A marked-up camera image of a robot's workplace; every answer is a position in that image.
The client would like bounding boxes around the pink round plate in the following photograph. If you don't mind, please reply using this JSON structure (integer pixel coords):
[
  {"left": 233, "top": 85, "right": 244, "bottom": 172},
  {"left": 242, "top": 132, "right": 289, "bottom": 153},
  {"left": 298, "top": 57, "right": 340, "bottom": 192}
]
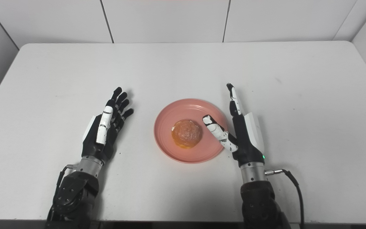
[{"left": 153, "top": 98, "right": 231, "bottom": 164}]

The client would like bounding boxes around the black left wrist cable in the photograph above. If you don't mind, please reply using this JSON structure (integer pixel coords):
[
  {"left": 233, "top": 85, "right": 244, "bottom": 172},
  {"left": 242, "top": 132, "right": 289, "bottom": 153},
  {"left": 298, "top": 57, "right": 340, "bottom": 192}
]
[{"left": 53, "top": 164, "right": 79, "bottom": 204}]

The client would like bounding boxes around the orange cream puff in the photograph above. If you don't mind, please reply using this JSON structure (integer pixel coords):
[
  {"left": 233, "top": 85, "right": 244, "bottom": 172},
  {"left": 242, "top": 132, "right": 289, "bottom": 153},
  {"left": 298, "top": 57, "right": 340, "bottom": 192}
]
[{"left": 171, "top": 119, "right": 203, "bottom": 149}]

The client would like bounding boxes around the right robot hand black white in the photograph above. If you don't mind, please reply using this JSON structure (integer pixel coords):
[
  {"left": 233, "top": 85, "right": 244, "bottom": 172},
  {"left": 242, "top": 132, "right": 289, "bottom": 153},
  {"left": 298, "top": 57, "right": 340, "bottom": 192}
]
[{"left": 202, "top": 83, "right": 265, "bottom": 167}]

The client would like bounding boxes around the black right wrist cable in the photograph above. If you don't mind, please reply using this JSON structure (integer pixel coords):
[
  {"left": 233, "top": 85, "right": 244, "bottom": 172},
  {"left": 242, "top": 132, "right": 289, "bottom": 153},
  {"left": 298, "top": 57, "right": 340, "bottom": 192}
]
[{"left": 265, "top": 169, "right": 305, "bottom": 229}]

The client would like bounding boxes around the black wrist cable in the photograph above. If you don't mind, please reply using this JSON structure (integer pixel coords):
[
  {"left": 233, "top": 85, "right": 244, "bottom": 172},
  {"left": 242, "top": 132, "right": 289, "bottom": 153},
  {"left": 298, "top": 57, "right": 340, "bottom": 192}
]
[
  {"left": 265, "top": 169, "right": 305, "bottom": 229},
  {"left": 53, "top": 164, "right": 79, "bottom": 204}
]

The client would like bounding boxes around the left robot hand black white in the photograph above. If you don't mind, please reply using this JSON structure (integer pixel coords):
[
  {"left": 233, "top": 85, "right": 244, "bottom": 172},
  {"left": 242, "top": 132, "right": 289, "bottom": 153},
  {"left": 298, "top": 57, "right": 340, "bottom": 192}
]
[{"left": 81, "top": 87, "right": 134, "bottom": 164}]

